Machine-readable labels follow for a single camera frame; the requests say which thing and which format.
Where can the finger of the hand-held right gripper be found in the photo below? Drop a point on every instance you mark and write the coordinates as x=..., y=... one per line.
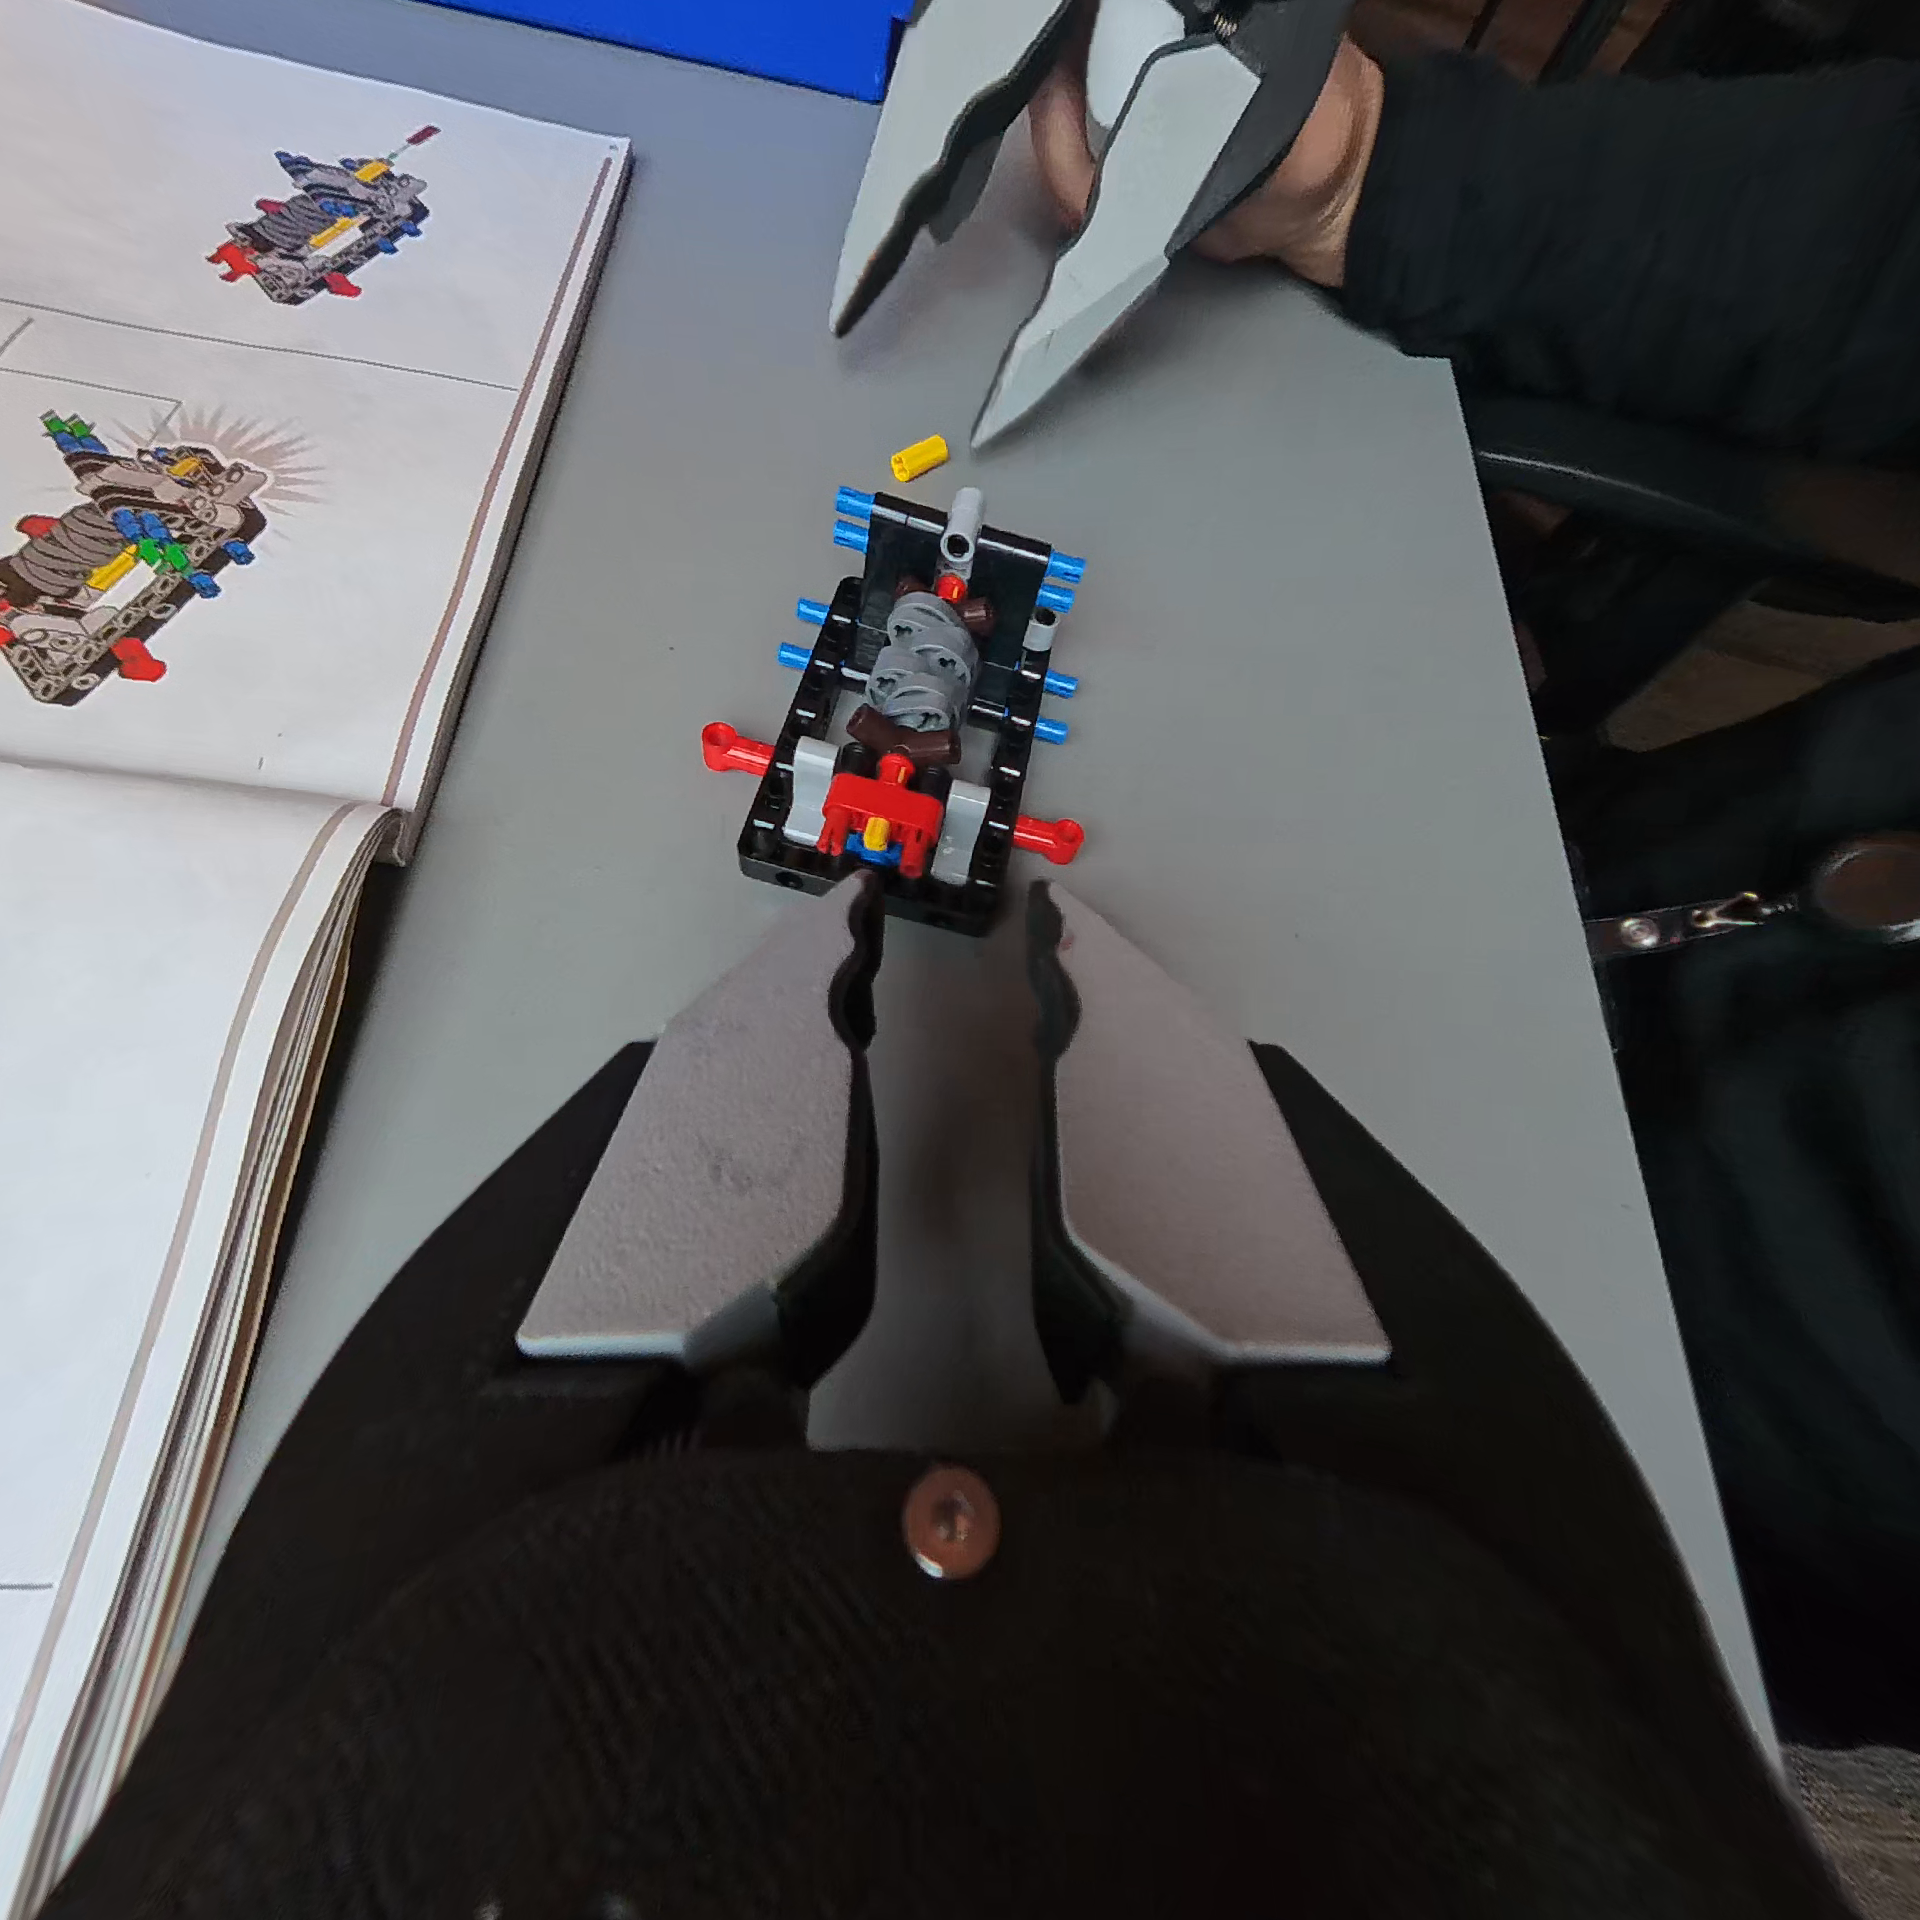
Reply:
x=1156, y=182
x=945, y=91

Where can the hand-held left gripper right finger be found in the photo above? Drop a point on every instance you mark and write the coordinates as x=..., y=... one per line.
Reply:
x=1201, y=1184

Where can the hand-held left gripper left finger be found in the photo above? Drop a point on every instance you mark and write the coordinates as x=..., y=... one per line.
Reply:
x=720, y=1184

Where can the small yellow lego connector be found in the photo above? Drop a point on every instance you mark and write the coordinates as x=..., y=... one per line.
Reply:
x=919, y=459

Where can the black lego frame assembly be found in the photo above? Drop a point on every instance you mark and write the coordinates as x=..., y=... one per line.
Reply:
x=916, y=676

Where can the lego instruction booklet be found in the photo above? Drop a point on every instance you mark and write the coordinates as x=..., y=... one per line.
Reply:
x=451, y=300

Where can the person's right hand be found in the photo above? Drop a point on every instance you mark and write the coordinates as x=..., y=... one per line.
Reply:
x=1319, y=182

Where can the blue plastic bin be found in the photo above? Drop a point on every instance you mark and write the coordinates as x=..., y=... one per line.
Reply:
x=780, y=44

